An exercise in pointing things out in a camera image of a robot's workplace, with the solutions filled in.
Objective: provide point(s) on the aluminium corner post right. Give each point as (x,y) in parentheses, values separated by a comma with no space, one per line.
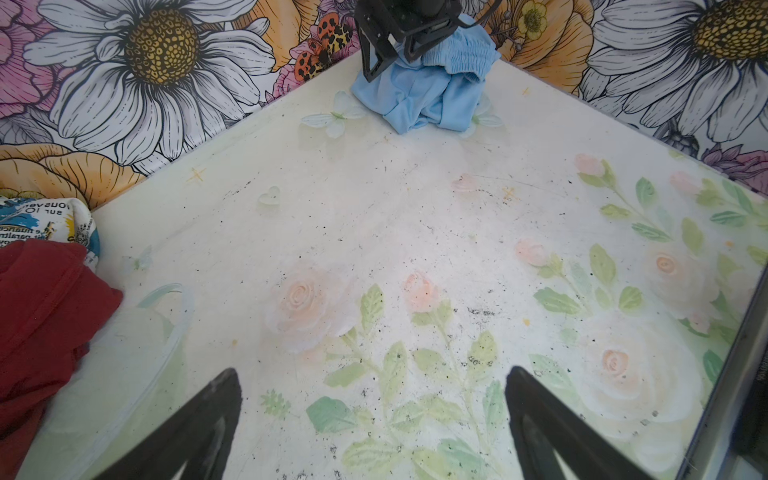
(710,453)

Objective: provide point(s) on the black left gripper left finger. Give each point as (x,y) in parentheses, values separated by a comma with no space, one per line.
(193,443)

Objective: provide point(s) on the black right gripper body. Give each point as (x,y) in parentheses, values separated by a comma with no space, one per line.
(405,18)

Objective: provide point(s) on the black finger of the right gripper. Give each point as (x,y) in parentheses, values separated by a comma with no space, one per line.
(377,50)

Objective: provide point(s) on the white printed newspaper cloth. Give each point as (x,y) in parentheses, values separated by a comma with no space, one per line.
(64,220)

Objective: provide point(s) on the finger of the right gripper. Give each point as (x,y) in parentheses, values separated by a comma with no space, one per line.
(417,42)

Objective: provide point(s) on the dark red cloth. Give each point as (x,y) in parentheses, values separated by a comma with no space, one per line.
(52,305)

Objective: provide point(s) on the light blue mesh cloth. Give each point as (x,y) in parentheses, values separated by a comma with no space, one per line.
(442,87)

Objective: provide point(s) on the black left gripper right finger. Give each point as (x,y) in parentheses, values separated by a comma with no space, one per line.
(547,435)

